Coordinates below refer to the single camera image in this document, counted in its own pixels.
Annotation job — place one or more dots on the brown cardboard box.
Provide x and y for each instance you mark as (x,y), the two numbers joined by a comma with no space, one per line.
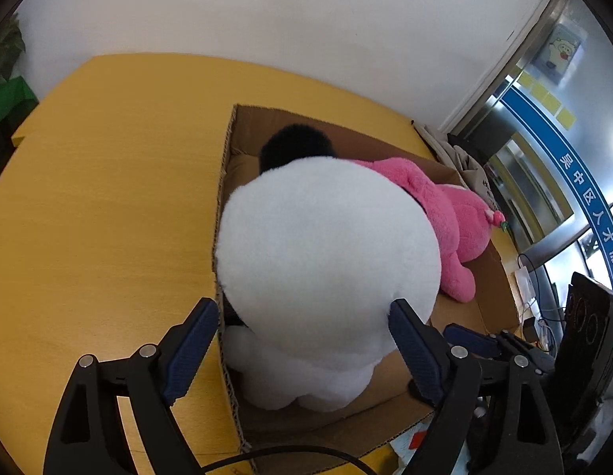
(296,423)

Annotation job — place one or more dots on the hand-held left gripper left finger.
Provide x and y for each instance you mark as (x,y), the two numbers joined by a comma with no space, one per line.
(192,346)

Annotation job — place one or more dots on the green board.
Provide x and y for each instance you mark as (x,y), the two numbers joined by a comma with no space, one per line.
(9,104)

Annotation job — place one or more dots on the small white device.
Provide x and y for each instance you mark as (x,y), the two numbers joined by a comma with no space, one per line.
(524,287)

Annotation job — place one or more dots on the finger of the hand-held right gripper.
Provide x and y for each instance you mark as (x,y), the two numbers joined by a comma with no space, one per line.
(472,339)
(536,356)

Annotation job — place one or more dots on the green potted plant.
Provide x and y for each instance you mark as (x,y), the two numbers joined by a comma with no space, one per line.
(7,47)

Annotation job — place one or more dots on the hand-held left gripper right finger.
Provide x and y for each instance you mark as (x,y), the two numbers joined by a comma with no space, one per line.
(415,351)

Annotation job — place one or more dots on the beige cloth bag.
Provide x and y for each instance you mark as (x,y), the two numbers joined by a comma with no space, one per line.
(459,163)

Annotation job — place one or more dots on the pink plush toy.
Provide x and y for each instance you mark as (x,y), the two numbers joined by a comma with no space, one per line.
(454,217)

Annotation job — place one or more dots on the blue banner strip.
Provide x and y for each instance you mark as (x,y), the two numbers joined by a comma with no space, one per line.
(563,168)

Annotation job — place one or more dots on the cartoon wall poster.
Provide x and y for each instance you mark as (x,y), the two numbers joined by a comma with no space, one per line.
(562,52)

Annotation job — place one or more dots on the white panda plush toy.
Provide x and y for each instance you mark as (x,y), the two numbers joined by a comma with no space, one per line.
(326,257)

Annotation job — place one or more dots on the yellow sticky note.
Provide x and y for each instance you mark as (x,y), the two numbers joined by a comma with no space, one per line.
(554,104)
(566,117)
(541,91)
(525,79)

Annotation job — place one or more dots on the light blue printed paper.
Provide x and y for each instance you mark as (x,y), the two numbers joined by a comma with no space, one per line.
(410,448)

